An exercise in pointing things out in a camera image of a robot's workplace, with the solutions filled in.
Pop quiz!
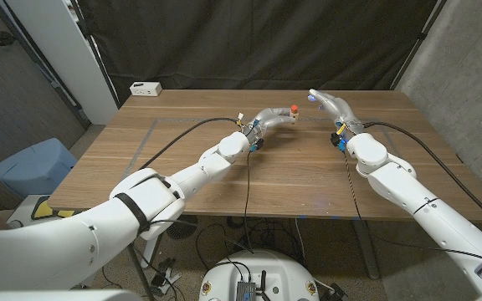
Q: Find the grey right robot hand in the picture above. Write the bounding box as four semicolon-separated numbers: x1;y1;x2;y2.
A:
307;88;366;137

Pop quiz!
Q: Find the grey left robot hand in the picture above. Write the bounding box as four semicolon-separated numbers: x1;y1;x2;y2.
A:
243;107;300;145

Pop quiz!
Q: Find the black backdrop stand pole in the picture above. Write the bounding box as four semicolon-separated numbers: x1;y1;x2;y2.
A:
69;0;121;109
391;0;449;90

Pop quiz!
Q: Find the white power strip box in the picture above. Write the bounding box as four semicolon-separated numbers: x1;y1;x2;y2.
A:
129;81;163;97

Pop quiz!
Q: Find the grey table leg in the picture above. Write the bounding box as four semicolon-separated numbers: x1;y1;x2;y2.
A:
351;219;380;280

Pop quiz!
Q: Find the round black floor fan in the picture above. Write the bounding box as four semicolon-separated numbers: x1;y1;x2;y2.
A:
167;214;198;241

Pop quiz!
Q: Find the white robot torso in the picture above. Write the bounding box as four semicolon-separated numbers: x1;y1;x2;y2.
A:
198;249;320;301

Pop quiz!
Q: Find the grey electronics box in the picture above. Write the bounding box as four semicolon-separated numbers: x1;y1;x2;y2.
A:
235;280;257;301

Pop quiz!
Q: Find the small black device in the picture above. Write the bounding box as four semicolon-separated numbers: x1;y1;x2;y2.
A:
328;283;351;301

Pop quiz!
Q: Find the white table leg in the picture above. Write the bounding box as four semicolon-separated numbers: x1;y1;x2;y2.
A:
140;233;162;269

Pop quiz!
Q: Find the black white floor gadget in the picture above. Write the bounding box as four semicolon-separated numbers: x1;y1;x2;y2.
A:
148;258;182;297

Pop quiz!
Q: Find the white pillar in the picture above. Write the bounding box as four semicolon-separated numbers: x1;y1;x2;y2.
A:
4;0;119;125

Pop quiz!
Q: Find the blue plastic bin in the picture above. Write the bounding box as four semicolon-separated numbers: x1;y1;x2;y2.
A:
0;137;78;200

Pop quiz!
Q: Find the yellow black object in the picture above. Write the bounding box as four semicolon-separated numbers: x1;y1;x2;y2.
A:
31;198;77;221

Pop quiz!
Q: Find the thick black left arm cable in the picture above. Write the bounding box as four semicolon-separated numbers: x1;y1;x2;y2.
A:
126;117;242;301

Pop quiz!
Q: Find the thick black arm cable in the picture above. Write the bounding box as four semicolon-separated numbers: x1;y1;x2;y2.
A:
361;120;482;235
126;117;242;301

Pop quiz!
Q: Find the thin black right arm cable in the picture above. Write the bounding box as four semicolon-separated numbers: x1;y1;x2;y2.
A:
343;152;482;271

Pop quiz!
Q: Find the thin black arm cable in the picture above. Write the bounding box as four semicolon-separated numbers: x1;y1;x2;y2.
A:
343;152;482;271
151;150;255;255

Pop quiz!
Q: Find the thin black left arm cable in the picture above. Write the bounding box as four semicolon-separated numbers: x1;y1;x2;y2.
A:
151;150;255;255

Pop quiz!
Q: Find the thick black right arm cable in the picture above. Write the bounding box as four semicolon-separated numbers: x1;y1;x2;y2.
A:
361;120;482;235

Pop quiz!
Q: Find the tangle of black floor cables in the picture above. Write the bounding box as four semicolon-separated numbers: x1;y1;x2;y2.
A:
194;216;305;268

